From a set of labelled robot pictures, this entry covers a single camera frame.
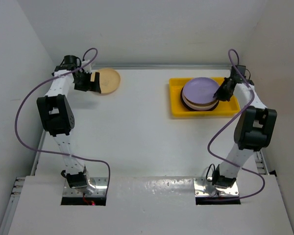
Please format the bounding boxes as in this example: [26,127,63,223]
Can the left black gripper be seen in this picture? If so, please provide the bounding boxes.
[73,70,100,93]

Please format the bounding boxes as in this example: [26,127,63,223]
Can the orange plate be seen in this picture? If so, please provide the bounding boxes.
[182,97,219,110]
[97,68,121,95]

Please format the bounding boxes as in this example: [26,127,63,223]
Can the purple plate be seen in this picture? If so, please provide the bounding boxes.
[182,77,219,104]

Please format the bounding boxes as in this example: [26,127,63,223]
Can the dark rimmed plate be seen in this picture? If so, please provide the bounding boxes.
[180,91,219,112]

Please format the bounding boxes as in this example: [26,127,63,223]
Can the cream plate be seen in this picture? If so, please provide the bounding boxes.
[182,101,219,111]

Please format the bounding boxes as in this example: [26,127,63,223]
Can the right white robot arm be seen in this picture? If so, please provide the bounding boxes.
[211,65,277,188]

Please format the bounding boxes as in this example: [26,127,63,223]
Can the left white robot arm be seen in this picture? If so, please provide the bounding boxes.
[36,55,101,195]

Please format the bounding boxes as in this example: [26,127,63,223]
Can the yellow plastic bin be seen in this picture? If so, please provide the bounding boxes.
[169,77,241,118]

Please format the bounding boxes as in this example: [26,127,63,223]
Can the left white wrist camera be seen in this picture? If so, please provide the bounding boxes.
[81,60,93,73]

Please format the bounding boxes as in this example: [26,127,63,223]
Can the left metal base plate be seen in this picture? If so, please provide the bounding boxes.
[62,177,108,198]

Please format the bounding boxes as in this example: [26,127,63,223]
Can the metal base plate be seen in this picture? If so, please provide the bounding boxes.
[193,177,239,198]
[62,177,108,198]

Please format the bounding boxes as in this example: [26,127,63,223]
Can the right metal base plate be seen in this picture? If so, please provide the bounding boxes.
[193,177,239,198]

